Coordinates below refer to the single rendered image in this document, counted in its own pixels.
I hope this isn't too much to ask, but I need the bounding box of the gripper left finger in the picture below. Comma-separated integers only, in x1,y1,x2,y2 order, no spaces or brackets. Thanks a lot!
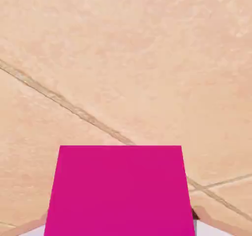
18,224,46,236

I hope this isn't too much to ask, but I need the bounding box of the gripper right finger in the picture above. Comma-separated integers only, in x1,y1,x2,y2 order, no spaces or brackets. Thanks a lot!
191,208,230,236

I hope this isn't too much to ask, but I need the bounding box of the small magenta cube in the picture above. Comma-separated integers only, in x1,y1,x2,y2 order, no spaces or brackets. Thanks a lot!
43,145,196,236

